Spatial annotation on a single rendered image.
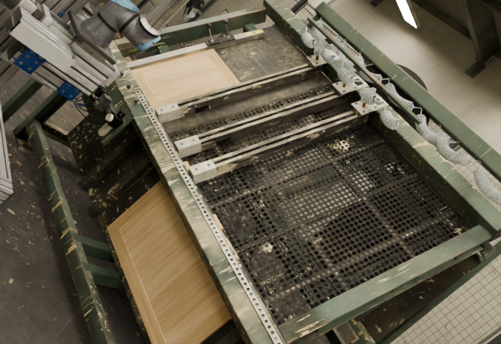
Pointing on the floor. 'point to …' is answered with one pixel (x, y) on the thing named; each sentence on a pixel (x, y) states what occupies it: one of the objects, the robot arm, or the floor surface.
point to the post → (20, 98)
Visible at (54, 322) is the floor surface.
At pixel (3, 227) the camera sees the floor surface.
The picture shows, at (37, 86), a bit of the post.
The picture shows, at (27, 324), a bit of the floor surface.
